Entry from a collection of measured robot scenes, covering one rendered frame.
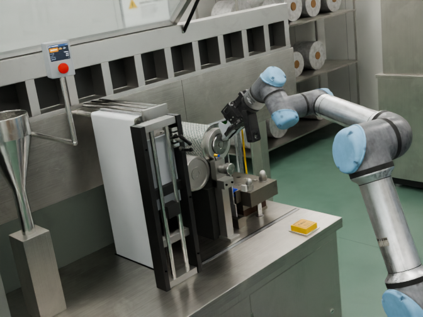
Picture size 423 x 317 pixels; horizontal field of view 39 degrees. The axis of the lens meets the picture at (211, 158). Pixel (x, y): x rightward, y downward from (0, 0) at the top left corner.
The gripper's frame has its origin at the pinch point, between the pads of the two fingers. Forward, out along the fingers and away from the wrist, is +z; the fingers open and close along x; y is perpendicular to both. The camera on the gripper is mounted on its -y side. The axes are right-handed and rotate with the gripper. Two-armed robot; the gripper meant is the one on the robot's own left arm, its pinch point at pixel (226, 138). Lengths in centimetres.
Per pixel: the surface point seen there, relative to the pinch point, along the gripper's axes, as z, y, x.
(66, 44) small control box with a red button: -24, 36, 54
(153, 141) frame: -13.9, 3.3, 39.4
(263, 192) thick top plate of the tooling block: 17.0, -20.0, -16.3
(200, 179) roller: 11.1, -6.7, 11.5
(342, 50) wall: 221, 122, -449
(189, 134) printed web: 8.6, 9.8, 6.0
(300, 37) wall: 224, 154, -402
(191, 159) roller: 5.5, -0.2, 14.6
